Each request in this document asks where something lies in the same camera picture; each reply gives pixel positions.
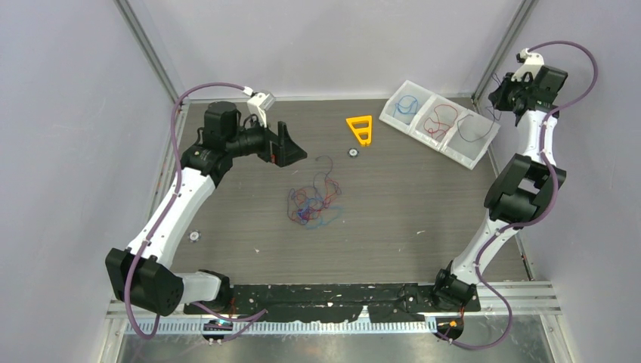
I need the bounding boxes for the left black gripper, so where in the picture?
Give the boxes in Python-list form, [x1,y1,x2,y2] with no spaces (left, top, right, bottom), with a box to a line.
[226,112,306,166]

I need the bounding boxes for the red blue purple cables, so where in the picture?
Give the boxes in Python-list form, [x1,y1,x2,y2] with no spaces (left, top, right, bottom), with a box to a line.
[286,155,345,231]

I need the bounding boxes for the red cable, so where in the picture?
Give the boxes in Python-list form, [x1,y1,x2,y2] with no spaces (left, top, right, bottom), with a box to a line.
[423,103,460,143]

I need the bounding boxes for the blue cable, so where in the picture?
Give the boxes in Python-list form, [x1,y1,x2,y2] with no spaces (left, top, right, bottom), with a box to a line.
[393,95,420,120]

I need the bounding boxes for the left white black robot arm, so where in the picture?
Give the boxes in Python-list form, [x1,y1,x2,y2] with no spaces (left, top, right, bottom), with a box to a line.
[105,101,308,316]

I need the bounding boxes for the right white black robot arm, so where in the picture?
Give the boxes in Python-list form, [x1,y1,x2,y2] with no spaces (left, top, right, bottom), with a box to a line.
[430,66,568,311]

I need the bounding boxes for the white three-compartment plastic tray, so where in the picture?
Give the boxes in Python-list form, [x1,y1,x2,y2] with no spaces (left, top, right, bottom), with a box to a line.
[379,80,500,169]

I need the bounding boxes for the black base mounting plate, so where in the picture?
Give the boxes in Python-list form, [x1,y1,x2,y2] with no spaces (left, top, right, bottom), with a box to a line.
[203,283,481,323]

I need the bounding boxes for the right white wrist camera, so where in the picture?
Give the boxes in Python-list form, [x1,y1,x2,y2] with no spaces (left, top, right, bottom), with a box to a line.
[510,48,544,82]

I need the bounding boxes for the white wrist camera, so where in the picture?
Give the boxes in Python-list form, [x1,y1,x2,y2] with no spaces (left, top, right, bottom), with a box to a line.
[510,48,544,82]
[243,86,275,128]

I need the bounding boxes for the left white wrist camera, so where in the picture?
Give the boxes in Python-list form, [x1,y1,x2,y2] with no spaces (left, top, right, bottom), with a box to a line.
[243,86,275,128]

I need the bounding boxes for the yellow triangular plastic frame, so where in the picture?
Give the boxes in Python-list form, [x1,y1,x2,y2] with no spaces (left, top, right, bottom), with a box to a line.
[345,115,373,147]

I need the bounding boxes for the aluminium front rail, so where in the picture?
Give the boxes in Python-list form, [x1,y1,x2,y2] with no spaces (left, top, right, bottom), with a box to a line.
[105,281,563,336]

